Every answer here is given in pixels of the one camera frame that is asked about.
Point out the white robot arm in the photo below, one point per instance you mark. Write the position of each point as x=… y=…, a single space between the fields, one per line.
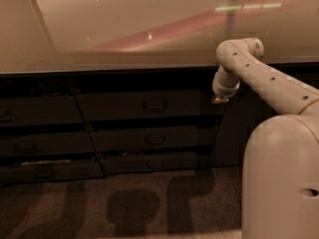
x=280 y=176

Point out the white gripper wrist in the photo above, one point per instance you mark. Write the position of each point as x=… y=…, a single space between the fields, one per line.
x=223 y=90

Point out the dark cabinet door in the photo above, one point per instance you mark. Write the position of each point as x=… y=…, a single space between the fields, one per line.
x=242 y=114

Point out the dark drawer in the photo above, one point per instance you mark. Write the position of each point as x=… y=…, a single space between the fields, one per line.
x=45 y=144
x=73 y=170
x=154 y=162
x=143 y=105
x=38 y=111
x=153 y=137

